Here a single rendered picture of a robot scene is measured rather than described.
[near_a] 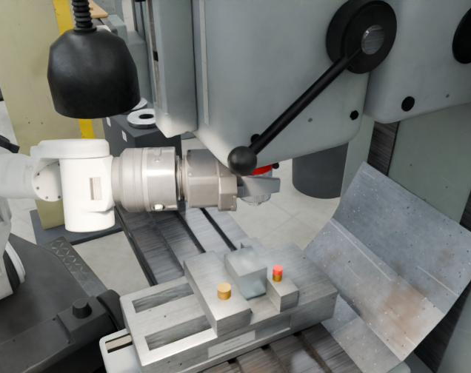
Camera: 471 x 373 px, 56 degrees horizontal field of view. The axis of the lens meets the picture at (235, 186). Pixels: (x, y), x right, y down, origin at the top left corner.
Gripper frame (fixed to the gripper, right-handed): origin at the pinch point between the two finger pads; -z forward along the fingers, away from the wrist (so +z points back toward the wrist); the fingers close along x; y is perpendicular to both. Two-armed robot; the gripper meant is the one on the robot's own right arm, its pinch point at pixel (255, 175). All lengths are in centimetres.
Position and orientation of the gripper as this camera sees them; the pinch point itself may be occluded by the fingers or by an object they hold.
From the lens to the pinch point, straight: 62.4
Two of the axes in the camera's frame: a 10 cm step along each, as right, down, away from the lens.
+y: -0.1, 8.4, 5.5
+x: -1.0, -5.5, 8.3
